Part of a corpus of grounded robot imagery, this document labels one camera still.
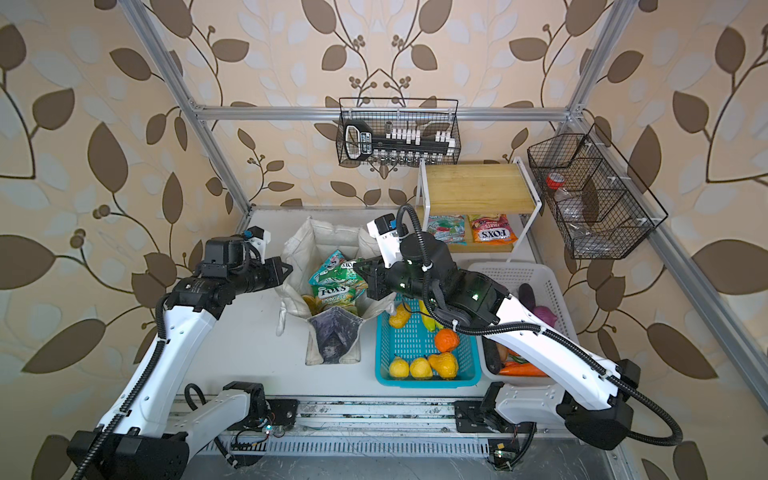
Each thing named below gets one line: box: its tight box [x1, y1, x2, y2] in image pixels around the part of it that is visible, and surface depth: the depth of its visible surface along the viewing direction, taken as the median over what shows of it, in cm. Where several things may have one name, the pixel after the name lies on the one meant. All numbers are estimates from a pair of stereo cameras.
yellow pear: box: [428, 352, 459, 379], surface depth 80 cm
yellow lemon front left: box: [389, 356, 409, 378], surface depth 80 cm
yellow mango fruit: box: [389, 303, 411, 329], surface depth 88 cm
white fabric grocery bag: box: [275, 216, 396, 366], surface depth 81 cm
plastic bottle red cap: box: [546, 173, 586, 223], surface depth 82 cm
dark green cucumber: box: [482, 335, 501, 375], surface depth 77 cm
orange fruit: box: [434, 328, 460, 353], surface depth 84 cm
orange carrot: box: [499, 362, 549, 377], surface depth 77 cm
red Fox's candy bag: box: [468, 214, 518, 245], surface depth 93 cm
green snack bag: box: [308, 250, 368, 313], surface depth 86 cm
